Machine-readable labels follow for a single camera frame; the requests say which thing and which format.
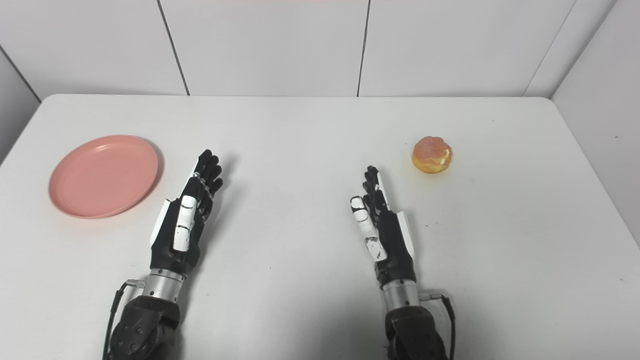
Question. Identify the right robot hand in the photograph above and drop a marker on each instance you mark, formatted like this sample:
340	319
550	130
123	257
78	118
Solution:
395	240

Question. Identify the pink plate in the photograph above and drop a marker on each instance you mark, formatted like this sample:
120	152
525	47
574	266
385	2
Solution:
103	176

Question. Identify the cream puff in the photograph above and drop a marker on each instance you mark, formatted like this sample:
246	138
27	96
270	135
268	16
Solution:
432	155

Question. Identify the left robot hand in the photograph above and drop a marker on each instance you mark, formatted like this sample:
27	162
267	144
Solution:
172	240

